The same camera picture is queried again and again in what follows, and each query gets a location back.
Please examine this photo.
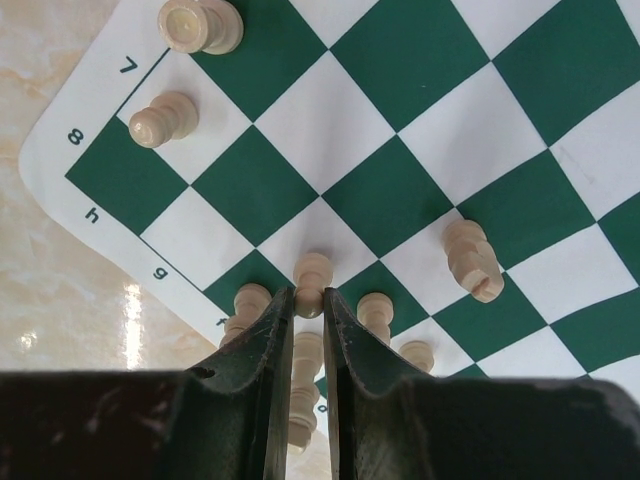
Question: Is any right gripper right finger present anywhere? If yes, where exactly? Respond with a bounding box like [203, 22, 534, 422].
[324, 288, 639, 479]

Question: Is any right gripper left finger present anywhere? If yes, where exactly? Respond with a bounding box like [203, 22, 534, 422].
[1, 287, 294, 479]

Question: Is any light pawn chess piece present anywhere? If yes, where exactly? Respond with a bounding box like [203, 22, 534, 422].
[293, 253, 334, 319]

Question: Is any green white chess mat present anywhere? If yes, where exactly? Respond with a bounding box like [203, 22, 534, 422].
[19, 1, 639, 396]

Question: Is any light rook chess piece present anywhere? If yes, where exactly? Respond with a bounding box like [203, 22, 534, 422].
[157, 0, 244, 55]

